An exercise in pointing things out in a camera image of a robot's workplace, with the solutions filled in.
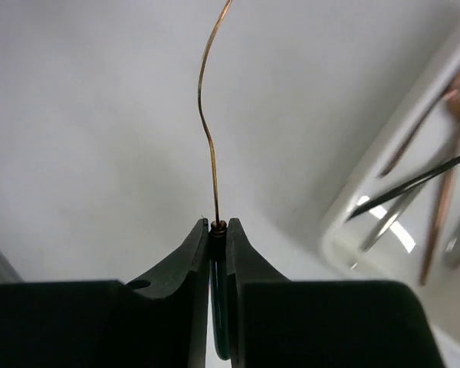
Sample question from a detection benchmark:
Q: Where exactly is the copper long fork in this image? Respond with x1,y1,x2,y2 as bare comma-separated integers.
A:
419,90,460,287

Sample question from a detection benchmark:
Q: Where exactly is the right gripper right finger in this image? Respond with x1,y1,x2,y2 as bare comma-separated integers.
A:
226,218,444,367

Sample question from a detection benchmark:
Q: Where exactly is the copper small fork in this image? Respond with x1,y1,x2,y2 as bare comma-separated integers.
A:
378,69,460,178

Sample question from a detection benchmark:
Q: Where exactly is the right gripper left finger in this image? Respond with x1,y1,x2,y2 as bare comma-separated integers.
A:
0,219,209,367

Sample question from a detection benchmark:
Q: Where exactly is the gold fork black handle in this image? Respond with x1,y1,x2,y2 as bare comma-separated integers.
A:
197,0,232,361

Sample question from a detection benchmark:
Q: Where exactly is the left white plastic bin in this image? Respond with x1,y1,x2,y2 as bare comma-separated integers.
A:
320,24,460,295

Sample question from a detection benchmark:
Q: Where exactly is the silver fork black handle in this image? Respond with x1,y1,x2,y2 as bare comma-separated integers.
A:
347,155,460,221

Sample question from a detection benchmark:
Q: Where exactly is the slim silver fork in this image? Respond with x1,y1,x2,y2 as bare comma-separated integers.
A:
360,138,451,252

